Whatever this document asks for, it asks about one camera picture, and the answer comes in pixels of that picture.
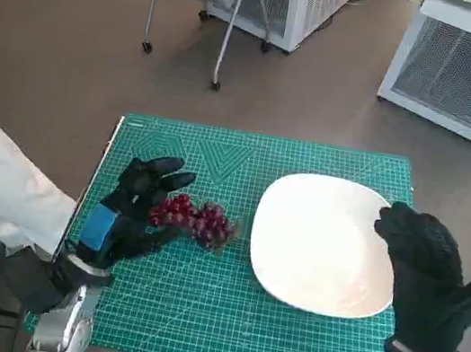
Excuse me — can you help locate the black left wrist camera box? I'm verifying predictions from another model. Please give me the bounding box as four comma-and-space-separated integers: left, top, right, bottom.
0, 241, 84, 322

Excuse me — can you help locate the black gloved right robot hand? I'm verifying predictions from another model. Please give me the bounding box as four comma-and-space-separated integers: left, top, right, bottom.
354, 198, 471, 352

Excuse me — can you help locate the white mesh cabinet, red light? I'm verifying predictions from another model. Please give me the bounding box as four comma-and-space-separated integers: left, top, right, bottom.
369, 0, 471, 152

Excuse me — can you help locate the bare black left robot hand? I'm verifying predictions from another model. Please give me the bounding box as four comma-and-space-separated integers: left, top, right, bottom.
72, 142, 200, 286

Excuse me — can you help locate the white plate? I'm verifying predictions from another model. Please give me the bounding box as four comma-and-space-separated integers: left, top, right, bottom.
239, 165, 413, 328

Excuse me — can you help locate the green cutting mat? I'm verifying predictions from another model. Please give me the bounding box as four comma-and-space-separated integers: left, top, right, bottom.
19, 97, 427, 352

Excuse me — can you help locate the red toy grape bunch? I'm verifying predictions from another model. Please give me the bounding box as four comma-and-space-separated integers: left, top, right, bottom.
143, 188, 246, 260

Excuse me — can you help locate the white mesh cabinet on castors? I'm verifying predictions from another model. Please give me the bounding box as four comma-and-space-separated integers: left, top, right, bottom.
194, 0, 369, 68

